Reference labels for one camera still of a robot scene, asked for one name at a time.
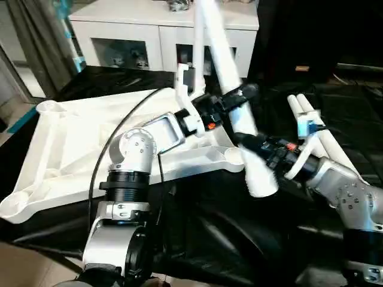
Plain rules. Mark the dark grey bundle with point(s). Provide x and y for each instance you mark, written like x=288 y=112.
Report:
x=179 y=4

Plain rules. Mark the black mat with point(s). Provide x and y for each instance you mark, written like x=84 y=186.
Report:
x=224 y=239

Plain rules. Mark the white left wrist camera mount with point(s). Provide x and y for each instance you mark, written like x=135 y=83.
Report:
x=184 y=98

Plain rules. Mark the dark robot body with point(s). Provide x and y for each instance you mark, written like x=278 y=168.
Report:
x=158 y=282

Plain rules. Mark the white glass-door cabinet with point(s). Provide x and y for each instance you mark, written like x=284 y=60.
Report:
x=128 y=30

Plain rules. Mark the grey door frame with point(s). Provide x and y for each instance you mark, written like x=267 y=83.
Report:
x=18 y=74

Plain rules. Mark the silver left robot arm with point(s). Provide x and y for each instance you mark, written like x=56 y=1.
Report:
x=131 y=149

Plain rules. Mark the grey curtain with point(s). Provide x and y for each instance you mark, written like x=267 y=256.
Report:
x=42 y=42

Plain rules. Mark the white plastic table top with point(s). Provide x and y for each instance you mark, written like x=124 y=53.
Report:
x=74 y=143

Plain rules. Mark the black cabinet gold label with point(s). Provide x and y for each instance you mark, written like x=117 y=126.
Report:
x=299 y=36

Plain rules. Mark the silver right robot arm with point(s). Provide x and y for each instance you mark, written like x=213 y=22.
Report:
x=353 y=197

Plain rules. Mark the white plastic table leg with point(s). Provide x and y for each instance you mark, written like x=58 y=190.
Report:
x=224 y=59
x=335 y=143
x=292 y=104
x=199 y=45

